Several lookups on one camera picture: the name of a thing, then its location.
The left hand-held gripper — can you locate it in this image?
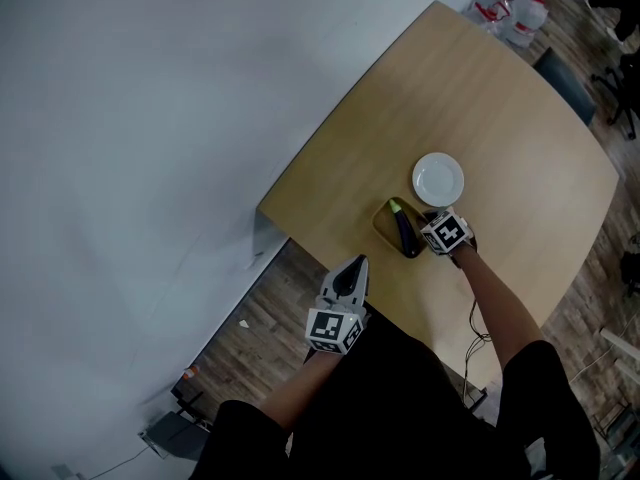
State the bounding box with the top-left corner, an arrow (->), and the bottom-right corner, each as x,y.
305,254 -> 372,356

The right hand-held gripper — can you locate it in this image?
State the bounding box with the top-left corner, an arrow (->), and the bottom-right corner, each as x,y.
418,207 -> 482,270

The purple eggplant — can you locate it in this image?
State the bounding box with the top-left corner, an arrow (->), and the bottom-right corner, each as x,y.
388,198 -> 424,261

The yellow rectangular tray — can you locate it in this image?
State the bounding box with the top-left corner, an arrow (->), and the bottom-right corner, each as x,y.
371,196 -> 428,260

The person's right forearm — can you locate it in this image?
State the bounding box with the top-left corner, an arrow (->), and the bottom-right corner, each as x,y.
455,244 -> 545,375

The person's left forearm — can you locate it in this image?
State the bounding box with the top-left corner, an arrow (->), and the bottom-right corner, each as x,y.
258,349 -> 347,433

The white round plate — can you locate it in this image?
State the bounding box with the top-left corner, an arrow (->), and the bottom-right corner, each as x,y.
411,151 -> 466,208

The person's black shirt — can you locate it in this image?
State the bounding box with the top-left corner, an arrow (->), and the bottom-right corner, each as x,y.
187,312 -> 601,480

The dark grey chair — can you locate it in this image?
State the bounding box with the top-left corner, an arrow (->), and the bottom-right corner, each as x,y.
531,46 -> 597,128

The dark desk with white legs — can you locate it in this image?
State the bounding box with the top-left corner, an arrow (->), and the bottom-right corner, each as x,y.
598,326 -> 640,365

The clear red-capped water bottle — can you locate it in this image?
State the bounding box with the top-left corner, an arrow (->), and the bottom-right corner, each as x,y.
461,0 -> 512,38
508,0 -> 552,48
487,0 -> 524,20

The black mesh office chair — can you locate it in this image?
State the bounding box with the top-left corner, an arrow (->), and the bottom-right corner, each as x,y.
591,51 -> 640,142

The black thin cable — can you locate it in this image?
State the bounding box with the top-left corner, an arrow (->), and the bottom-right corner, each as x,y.
461,291 -> 495,405

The white floor cable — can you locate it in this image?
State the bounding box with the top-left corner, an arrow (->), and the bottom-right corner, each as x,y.
568,346 -> 617,385

